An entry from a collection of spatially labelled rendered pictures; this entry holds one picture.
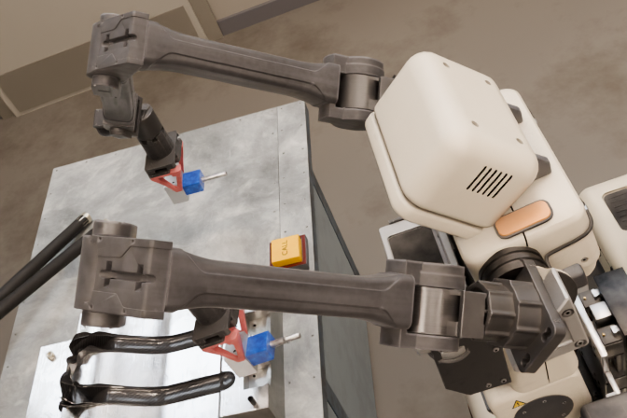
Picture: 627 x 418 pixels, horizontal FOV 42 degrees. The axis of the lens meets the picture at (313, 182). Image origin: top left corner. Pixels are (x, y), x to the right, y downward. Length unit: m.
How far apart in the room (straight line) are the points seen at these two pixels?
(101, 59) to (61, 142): 2.65
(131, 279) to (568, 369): 0.81
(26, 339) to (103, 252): 1.09
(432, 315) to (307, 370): 0.61
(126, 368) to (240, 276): 0.76
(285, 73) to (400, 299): 0.43
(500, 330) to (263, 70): 0.51
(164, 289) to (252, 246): 0.98
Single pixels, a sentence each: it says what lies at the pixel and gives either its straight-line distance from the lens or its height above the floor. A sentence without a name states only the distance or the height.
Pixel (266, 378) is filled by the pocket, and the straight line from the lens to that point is 1.49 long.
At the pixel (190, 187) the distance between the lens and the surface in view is 1.76.
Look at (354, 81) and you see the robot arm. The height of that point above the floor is 1.28.
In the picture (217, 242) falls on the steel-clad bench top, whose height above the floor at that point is 0.80.
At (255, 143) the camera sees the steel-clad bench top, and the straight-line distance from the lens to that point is 2.00.
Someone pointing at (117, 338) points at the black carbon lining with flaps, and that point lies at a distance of 1.61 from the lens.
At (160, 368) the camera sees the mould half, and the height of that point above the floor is 0.89.
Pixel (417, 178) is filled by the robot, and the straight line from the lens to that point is 1.01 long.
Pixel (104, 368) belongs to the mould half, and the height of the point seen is 0.93.
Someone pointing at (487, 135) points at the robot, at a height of 1.36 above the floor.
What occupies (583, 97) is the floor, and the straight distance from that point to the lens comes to 3.04.
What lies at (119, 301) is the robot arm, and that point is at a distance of 0.82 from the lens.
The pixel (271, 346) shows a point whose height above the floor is 0.96.
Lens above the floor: 2.06
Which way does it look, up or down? 43 degrees down
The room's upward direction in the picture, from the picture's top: 25 degrees counter-clockwise
